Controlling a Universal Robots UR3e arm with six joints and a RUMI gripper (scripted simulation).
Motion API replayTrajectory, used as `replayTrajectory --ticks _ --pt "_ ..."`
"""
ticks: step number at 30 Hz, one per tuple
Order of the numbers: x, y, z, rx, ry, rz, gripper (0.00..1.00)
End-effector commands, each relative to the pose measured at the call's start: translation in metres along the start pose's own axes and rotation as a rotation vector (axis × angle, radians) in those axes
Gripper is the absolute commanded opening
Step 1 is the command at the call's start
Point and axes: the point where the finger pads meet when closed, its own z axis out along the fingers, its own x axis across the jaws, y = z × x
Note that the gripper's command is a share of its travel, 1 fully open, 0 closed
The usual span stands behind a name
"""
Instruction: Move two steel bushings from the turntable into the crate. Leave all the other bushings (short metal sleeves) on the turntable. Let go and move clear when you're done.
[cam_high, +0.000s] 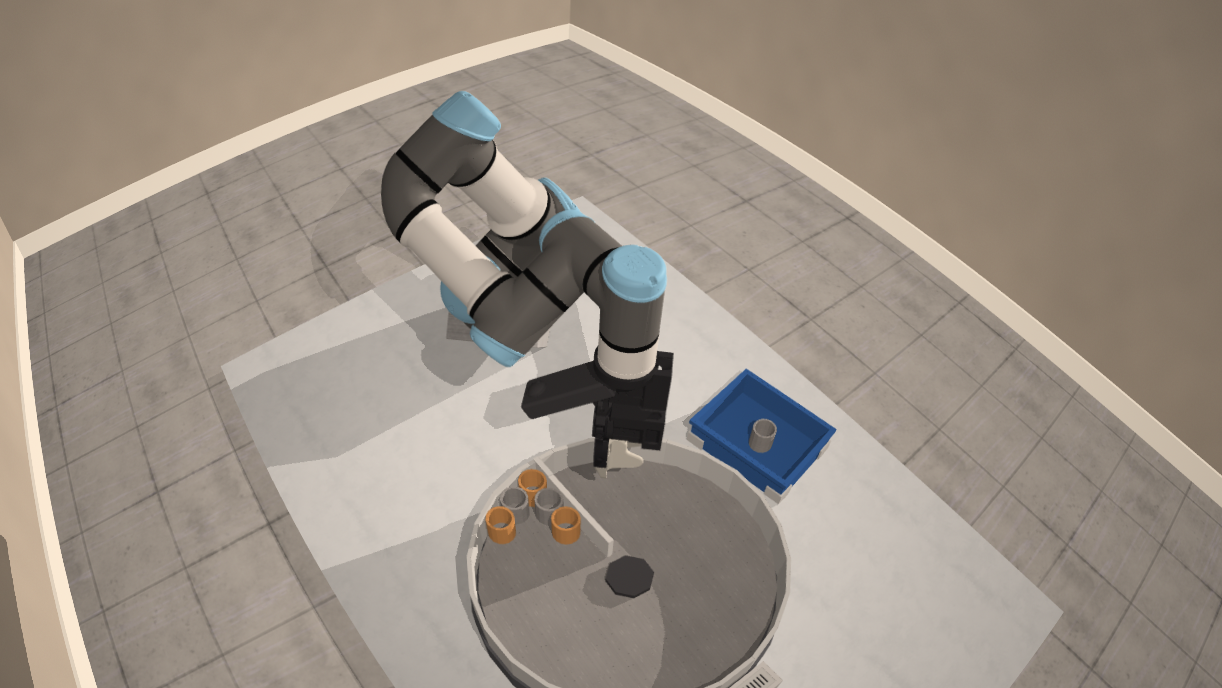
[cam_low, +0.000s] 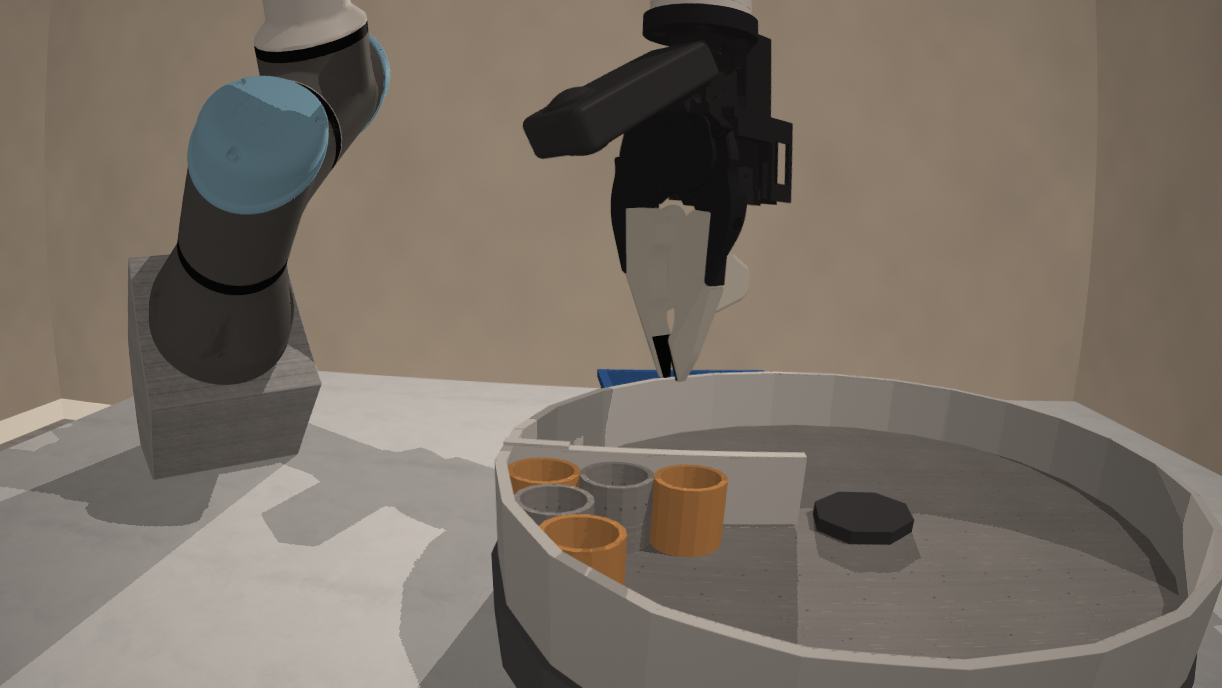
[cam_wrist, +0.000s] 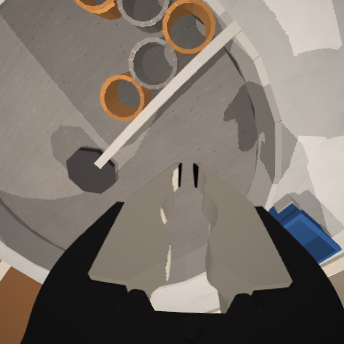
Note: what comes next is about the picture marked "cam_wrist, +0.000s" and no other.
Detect blue crate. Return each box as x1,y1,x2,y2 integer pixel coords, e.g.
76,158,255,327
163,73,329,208
269,194,342,264

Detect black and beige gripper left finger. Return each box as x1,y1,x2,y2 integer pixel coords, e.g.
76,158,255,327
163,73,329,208
20,162,182,344

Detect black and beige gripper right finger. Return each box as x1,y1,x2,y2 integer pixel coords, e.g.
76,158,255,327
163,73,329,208
193,162,344,344

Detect bronze bushing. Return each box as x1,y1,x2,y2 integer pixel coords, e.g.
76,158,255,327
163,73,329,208
74,0,122,20
163,0,215,56
100,73,151,121

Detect grey metal bushing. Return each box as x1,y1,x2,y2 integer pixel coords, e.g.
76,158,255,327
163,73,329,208
128,37,179,89
117,0,172,34

